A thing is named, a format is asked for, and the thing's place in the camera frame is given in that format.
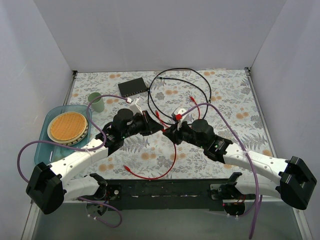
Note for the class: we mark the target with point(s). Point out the floral tablecloth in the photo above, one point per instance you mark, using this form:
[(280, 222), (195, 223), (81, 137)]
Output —
[(154, 113)]

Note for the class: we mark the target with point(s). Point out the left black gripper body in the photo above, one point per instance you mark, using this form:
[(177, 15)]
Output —
[(145, 123)]

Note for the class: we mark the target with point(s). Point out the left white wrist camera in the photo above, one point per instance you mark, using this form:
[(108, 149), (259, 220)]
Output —
[(135, 107)]

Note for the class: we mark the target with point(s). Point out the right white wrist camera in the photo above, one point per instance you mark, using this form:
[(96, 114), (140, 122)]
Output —
[(179, 117)]

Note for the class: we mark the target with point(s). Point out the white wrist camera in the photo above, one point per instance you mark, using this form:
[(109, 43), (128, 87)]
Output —
[(179, 117), (135, 107)]

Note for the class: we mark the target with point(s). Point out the green plastic cup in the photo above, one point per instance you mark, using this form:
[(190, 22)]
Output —
[(97, 103)]

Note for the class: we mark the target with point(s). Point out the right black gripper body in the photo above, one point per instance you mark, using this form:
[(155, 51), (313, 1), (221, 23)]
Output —
[(179, 132)]

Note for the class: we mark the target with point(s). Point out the orange woven plate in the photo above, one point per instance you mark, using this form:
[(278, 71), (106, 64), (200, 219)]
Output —
[(68, 128)]

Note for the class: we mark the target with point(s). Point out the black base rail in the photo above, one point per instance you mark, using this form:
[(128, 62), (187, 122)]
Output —
[(173, 194)]

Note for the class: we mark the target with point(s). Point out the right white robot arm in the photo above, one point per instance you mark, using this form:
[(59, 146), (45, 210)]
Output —
[(288, 179)]

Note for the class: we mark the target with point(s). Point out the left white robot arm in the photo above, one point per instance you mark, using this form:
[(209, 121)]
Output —
[(52, 184)]

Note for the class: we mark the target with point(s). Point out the black network switch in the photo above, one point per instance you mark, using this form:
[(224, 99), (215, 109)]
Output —
[(132, 87)]

